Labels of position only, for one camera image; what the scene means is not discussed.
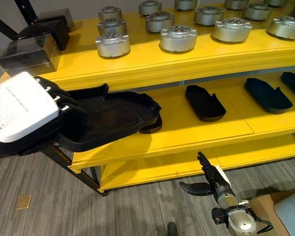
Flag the dark robot foot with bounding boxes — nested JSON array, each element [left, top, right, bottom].
[[167, 222, 177, 236]]

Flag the black glossy box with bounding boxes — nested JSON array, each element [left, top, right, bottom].
[[0, 33, 58, 77], [16, 19, 71, 52], [33, 8, 75, 32]]

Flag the black diagonal metal brace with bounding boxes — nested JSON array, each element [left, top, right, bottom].
[[0, 0, 38, 42]]

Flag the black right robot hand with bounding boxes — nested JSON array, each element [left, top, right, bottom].
[[178, 150, 231, 197]]

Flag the yellow shelf unit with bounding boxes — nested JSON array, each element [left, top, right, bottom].
[[33, 2, 295, 195]]

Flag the black metal shelf frame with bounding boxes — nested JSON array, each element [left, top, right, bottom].
[[48, 144, 109, 197]]

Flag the brown cardboard box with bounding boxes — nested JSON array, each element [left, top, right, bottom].
[[248, 187, 295, 236]]

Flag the silver round motor housing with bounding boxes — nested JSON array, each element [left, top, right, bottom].
[[95, 31, 131, 59], [138, 0, 163, 17], [211, 17, 253, 43], [224, 0, 249, 11], [97, 6, 123, 22], [145, 11, 175, 33], [174, 0, 198, 11], [242, 2, 274, 21], [267, 15, 295, 41], [97, 17, 128, 35], [159, 24, 198, 53], [193, 6, 226, 26]]

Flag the brass floor socket plate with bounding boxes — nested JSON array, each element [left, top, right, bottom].
[[14, 195, 32, 211]]

